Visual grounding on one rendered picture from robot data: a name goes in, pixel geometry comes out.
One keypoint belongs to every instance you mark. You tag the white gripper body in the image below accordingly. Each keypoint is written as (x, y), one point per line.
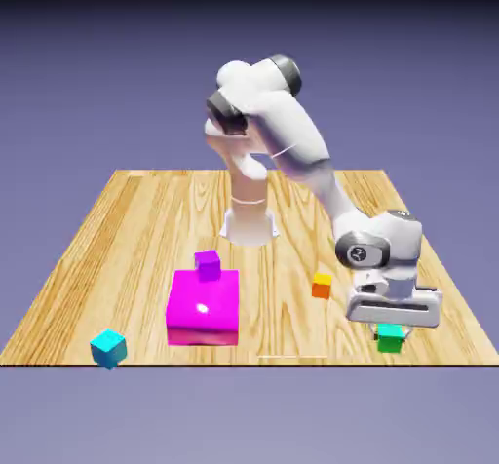
(393, 308)

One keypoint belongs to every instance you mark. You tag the small orange cube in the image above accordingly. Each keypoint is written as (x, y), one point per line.
(322, 286)

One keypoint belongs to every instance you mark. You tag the large magenta box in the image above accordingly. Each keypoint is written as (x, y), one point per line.
(202, 308)

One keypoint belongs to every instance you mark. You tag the small green cube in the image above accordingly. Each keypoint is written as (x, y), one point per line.
(389, 338)

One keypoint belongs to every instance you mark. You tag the small cyan cube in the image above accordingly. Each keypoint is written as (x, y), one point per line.
(108, 348)

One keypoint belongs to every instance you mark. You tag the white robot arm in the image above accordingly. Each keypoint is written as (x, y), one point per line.
(296, 136)

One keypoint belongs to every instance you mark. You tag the small purple cube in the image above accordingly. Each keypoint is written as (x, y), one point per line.
(208, 264)

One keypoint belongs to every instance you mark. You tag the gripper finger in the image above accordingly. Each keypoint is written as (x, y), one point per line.
(374, 332)
(407, 333)

